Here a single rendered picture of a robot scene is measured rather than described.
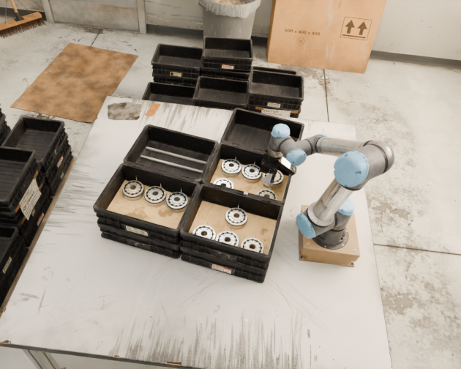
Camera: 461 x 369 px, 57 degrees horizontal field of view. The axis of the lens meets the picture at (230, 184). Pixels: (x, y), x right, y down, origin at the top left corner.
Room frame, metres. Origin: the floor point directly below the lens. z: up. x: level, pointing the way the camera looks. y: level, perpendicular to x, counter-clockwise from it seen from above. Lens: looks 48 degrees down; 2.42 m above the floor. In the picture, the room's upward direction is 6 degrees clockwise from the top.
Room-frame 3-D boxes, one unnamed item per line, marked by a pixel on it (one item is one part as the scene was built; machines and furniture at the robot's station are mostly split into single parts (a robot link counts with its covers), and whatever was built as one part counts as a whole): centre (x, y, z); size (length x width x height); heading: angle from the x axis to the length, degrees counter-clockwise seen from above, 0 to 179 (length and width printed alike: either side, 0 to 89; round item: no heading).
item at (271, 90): (2.66, -0.26, 0.37); 0.40 x 0.30 x 0.45; 89
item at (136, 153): (1.51, 0.30, 0.87); 0.40 x 0.30 x 0.11; 79
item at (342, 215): (1.21, -0.48, 0.97); 0.13 x 0.12 x 0.14; 125
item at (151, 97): (2.68, 0.54, 0.26); 0.40 x 0.30 x 0.23; 89
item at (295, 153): (1.35, -0.26, 1.16); 0.11 x 0.11 x 0.08; 35
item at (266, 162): (1.43, -0.18, 1.01); 0.09 x 0.08 x 0.12; 80
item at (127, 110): (2.04, 0.71, 0.71); 0.22 x 0.19 x 0.01; 89
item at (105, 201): (1.21, 0.36, 0.87); 0.40 x 0.30 x 0.11; 79
